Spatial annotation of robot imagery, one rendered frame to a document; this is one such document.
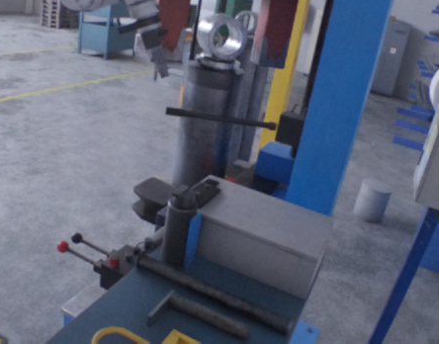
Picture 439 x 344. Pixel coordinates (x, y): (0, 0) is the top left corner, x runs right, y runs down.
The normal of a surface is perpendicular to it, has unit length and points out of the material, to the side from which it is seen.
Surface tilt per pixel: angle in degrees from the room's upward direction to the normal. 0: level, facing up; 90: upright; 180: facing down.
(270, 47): 90
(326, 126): 90
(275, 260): 90
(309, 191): 90
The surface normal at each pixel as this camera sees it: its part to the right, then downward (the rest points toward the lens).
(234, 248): -0.43, 0.28
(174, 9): 0.22, 0.40
